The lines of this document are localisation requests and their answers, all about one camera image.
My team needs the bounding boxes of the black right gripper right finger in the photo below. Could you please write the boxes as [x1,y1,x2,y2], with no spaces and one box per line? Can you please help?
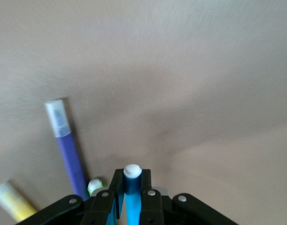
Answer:
[140,168,239,225]

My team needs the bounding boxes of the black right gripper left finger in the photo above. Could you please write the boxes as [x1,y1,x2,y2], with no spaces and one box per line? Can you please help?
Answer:
[15,168,125,225]

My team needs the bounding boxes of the blue marker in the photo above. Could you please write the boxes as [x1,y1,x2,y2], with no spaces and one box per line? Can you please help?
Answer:
[123,163,143,225]

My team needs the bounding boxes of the green marker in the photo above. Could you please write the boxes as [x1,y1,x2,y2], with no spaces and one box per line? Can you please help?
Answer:
[87,178,104,197]

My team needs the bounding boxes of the purple marker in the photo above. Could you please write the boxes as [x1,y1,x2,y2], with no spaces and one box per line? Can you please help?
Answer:
[44,99,89,200]

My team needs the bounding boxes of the yellow marker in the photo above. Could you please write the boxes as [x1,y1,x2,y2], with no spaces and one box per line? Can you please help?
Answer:
[0,181,38,223]

